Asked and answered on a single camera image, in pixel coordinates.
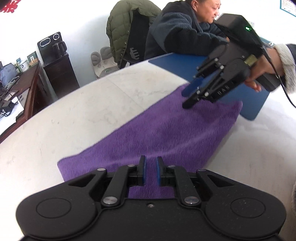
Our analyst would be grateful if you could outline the black water dispenser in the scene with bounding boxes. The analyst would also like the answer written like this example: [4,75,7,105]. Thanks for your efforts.
[37,32,79,98]

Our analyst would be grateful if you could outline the purple towel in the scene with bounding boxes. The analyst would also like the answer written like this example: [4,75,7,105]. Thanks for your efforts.
[57,87,243,199]

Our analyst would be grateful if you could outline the operator right hand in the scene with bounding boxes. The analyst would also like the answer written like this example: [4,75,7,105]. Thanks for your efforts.
[245,48,285,92]

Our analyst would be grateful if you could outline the blue desk mat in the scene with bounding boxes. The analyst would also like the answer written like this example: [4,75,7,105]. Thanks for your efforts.
[147,52,271,122]

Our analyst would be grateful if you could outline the white mug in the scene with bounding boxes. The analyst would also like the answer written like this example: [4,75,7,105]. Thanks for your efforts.
[18,60,30,72]

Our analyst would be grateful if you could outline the seated man in black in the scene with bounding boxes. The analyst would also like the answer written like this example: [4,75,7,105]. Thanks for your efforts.
[144,0,229,60]

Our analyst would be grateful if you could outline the operator right forearm sleeve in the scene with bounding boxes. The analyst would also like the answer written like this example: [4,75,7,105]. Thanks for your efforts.
[274,44,295,94]

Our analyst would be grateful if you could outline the large blue wall poster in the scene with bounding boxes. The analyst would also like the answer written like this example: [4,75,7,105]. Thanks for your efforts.
[280,0,296,16]

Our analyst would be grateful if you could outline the black power adapter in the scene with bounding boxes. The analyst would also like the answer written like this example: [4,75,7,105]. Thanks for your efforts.
[1,101,15,114]

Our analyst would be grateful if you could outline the dark wooden desk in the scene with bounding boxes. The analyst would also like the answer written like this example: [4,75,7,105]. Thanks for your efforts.
[1,63,57,142]

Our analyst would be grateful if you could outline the grey slippers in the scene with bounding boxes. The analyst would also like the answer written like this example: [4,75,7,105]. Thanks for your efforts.
[90,47,119,79]

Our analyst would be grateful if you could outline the green puffer jacket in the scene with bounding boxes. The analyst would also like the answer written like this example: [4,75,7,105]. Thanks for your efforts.
[106,1,161,69]

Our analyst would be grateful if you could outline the white papers on desk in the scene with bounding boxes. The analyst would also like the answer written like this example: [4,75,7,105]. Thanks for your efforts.
[1,94,25,134]

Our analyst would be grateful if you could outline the blue bag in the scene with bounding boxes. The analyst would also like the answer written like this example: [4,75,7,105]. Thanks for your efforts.
[1,63,18,87]

